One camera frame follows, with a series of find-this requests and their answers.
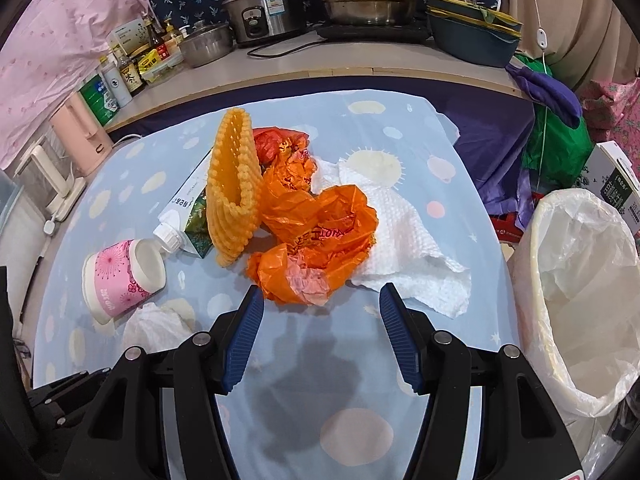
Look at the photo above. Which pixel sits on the small steel lidded pot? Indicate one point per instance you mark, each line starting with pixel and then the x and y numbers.
pixel 205 47

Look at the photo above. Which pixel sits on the dark sauce bottle white label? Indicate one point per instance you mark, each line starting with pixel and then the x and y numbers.
pixel 131 76

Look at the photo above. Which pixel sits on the black induction cooker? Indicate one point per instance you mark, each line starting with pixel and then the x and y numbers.
pixel 370 34

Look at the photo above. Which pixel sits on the white paper towel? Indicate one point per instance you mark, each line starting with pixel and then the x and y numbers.
pixel 405 235

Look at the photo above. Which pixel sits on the pink paper cup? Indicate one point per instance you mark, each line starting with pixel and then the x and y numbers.
pixel 117 280

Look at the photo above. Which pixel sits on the yellow rimmed ceramic dish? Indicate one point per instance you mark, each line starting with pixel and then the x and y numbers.
pixel 480 22
pixel 465 4

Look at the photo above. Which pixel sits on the grey plastic basin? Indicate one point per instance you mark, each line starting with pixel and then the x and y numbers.
pixel 9 190

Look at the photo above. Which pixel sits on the orange plastic bag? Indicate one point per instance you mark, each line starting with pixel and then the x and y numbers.
pixel 310 220

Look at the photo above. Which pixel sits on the red plastic bag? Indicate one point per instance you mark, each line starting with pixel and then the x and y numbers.
pixel 272 142

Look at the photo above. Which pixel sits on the dark glass bottle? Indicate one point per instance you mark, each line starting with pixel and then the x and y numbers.
pixel 152 35

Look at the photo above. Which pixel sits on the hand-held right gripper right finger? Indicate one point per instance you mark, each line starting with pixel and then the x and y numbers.
pixel 400 340

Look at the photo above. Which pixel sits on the white carton with green print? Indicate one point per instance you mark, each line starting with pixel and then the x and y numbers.
pixel 129 37

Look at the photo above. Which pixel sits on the bright purple cloth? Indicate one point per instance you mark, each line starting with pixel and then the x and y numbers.
pixel 545 92

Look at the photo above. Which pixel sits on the pink electric kettle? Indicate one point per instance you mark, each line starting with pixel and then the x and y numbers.
pixel 80 132

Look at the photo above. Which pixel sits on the white lined trash bin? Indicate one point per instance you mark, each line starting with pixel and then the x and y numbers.
pixel 575 310

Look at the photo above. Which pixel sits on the pink dotted curtain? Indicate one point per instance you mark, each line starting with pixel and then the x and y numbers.
pixel 50 60

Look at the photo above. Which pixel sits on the white tissue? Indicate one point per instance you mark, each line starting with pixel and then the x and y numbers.
pixel 155 327

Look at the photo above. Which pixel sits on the pink floral cloth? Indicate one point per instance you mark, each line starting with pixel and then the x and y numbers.
pixel 615 105

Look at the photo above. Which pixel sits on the green label canister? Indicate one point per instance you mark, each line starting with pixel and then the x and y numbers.
pixel 97 102

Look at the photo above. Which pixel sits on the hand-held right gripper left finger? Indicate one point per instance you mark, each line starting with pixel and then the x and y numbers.
pixel 245 340

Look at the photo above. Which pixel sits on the steel rice cooker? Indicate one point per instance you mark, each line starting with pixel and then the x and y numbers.
pixel 265 12

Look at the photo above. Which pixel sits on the dark purple table cover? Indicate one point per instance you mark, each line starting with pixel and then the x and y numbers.
pixel 490 130

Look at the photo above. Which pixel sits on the clear container with yellow packet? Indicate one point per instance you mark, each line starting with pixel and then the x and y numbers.
pixel 157 66

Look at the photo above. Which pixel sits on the white toothpaste tube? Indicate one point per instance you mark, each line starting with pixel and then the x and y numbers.
pixel 175 220

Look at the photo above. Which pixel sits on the blue printed tablecloth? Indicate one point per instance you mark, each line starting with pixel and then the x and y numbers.
pixel 310 110

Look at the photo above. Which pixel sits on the white cardboard box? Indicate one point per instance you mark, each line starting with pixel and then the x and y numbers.
pixel 617 185

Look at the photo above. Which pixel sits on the tall orange foam fruit net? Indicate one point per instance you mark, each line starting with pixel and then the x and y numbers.
pixel 232 200

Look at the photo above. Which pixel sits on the cream juicer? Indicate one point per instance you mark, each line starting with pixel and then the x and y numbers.
pixel 50 175

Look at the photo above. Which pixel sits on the white power plug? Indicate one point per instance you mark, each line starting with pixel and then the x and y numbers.
pixel 51 226

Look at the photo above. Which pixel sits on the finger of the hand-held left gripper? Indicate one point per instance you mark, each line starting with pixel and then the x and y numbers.
pixel 65 395

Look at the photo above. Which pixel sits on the green plastic bag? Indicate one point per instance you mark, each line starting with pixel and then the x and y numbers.
pixel 555 155

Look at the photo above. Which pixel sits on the amber sauce bottle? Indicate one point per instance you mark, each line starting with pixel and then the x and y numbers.
pixel 172 40

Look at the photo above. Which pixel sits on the beige curtain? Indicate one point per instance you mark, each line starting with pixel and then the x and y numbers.
pixel 580 10

